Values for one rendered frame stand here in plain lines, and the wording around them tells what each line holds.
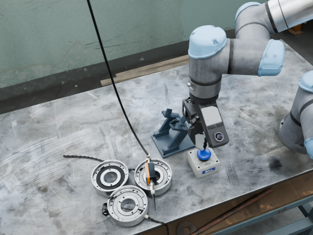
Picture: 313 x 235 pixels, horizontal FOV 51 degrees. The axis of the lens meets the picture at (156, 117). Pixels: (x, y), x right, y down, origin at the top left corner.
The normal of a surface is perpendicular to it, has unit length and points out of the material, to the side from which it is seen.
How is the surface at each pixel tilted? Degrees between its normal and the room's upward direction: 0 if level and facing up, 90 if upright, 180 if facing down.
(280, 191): 0
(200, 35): 1
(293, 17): 86
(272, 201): 0
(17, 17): 90
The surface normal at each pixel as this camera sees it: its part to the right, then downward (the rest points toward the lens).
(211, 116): 0.14, -0.27
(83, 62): 0.33, 0.66
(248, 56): -0.15, 0.14
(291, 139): -0.77, 0.25
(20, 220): -0.06, -0.69
